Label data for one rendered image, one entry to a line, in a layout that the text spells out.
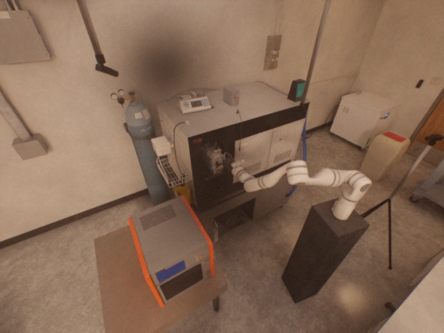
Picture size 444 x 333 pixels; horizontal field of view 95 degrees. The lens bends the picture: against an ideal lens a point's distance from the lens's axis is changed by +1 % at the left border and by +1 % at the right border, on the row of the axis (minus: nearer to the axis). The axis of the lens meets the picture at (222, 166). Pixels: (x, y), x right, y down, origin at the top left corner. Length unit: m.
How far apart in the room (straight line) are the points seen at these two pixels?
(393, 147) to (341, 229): 2.29
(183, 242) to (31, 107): 1.81
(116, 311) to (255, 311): 1.18
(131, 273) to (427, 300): 1.74
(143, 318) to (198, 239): 0.59
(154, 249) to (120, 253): 0.60
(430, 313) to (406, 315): 0.13
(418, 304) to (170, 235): 1.37
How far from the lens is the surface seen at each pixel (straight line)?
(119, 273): 1.71
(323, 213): 1.48
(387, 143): 3.59
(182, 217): 1.30
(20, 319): 2.82
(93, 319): 2.48
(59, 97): 2.39
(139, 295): 1.60
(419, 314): 1.64
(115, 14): 2.30
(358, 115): 4.36
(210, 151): 1.49
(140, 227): 1.32
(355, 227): 1.49
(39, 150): 2.48
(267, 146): 1.93
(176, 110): 1.79
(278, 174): 1.07
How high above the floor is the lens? 2.15
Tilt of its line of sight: 39 degrees down
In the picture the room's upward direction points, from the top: straight up
